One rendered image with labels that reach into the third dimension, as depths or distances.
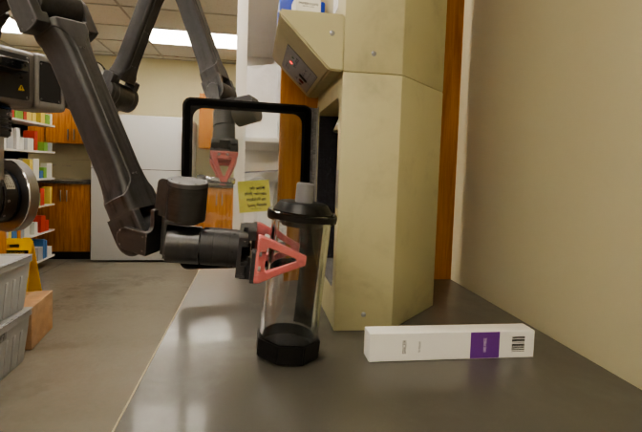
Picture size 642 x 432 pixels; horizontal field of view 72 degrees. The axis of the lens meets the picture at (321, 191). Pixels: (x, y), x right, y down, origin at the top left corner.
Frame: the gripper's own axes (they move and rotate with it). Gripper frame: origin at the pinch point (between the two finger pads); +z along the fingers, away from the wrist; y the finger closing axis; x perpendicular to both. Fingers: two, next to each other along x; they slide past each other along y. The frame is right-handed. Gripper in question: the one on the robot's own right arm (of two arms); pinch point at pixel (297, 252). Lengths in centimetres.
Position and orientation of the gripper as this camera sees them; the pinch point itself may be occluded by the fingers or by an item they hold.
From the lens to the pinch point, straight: 69.7
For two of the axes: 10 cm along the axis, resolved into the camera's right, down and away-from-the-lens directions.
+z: 9.8, 1.0, 1.6
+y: -1.5, -0.9, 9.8
